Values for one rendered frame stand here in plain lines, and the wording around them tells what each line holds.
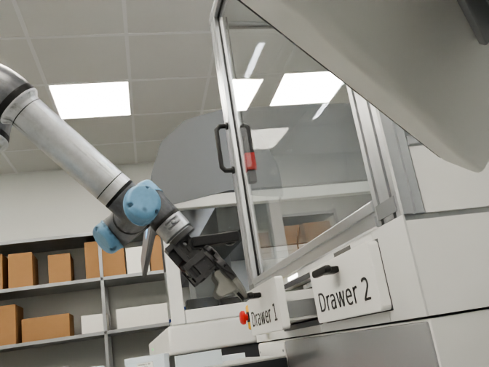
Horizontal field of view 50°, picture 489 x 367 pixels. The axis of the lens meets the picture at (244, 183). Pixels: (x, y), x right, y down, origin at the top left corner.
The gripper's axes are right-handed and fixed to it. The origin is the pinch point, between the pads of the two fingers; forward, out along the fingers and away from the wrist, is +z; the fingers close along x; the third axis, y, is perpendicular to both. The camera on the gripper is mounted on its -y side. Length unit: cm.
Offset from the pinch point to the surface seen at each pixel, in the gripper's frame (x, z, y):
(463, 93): 91, -4, -1
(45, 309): -421, -96, 54
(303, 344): -1.1, 18.5, -2.5
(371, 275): 44.8, 9.7, -6.4
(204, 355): -25.2, 6.3, 13.4
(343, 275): 34.2, 8.4, -7.4
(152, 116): -302, -149, -117
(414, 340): 50, 19, -2
